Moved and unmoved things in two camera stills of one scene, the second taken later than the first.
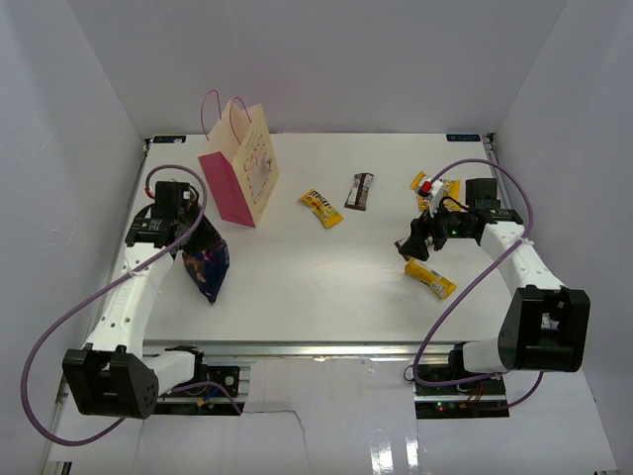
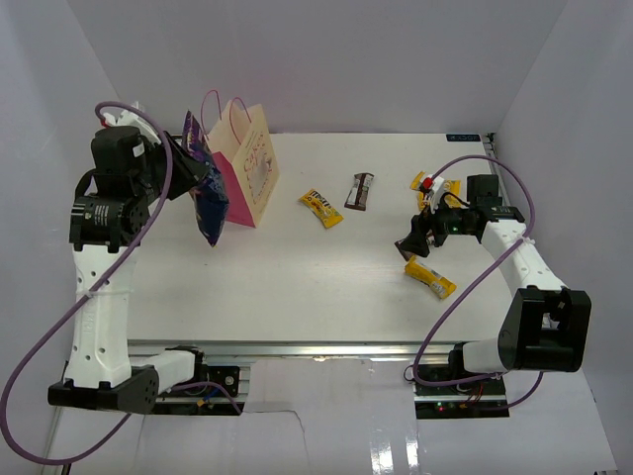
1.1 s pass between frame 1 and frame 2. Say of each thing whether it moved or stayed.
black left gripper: moved
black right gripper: stayed
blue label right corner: stayed
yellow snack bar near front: stayed
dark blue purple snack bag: moved
